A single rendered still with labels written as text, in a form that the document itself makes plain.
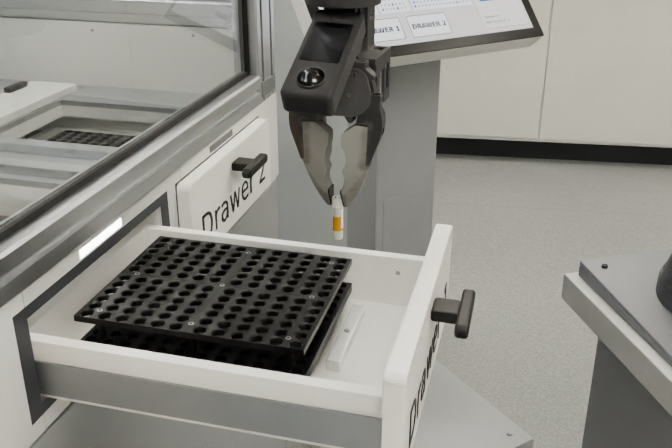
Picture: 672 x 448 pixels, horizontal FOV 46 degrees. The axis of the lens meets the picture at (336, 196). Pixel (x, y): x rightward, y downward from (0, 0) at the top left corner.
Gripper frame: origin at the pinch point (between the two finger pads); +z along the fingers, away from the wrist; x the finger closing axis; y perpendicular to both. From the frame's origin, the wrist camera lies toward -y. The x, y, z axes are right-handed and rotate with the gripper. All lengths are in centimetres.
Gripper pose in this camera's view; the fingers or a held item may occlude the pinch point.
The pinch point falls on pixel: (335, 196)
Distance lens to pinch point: 78.4
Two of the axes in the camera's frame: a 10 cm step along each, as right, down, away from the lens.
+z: 0.0, 9.2, 3.9
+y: 2.9, -3.7, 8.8
